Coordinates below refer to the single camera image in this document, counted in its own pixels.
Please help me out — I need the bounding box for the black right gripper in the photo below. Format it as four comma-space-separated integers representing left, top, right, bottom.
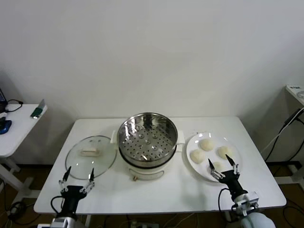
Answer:
208, 153, 248, 197

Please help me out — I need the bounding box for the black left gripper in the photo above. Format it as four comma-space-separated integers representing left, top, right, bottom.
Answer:
58, 165, 95, 216

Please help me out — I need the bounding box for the round glass pot lid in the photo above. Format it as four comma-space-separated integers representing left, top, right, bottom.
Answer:
65, 135, 117, 180

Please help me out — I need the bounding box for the stainless steel steamer basket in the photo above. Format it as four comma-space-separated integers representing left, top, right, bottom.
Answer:
117, 112, 179, 167

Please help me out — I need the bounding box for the white round plate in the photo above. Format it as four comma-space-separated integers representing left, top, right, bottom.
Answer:
186, 132, 244, 183

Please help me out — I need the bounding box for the black table foot bar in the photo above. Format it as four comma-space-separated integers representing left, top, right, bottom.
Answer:
265, 161, 302, 168

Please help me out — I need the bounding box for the white work table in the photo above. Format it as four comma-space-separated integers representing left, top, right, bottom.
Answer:
33, 115, 287, 228

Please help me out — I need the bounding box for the cream electric cooking pot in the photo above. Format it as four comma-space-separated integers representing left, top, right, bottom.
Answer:
110, 129, 186, 182

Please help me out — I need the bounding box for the grey floor plug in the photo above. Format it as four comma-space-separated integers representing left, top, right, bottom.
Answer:
7, 201, 27, 220

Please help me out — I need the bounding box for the white side table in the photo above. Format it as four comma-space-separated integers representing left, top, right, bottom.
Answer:
0, 103, 48, 199

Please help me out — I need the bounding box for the white power strip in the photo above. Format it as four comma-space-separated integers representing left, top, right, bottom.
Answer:
130, 220, 160, 228

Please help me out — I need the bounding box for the blue small device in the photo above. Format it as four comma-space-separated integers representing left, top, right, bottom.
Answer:
0, 120, 12, 135

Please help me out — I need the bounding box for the white shelf table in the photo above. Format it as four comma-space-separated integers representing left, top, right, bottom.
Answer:
276, 85, 304, 185

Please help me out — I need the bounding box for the laptop with blue screen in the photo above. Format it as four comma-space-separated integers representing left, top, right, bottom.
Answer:
0, 87, 7, 112

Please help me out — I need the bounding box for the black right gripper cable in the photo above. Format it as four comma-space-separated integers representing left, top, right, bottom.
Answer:
218, 187, 235, 212

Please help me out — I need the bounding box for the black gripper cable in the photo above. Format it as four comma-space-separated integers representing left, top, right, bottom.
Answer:
50, 195, 64, 215
218, 187, 235, 212

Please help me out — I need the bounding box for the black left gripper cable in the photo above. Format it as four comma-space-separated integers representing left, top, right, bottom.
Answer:
50, 195, 64, 215

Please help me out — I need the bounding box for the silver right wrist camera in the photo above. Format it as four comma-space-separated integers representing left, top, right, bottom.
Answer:
246, 191, 259, 207

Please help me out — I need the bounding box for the white power cable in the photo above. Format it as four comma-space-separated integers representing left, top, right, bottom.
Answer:
261, 111, 300, 152

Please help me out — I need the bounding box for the black power cable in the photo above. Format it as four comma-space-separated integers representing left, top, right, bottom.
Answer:
265, 108, 304, 162

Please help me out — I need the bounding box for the black cable with plug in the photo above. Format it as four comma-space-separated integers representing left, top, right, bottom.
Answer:
4, 99, 24, 114

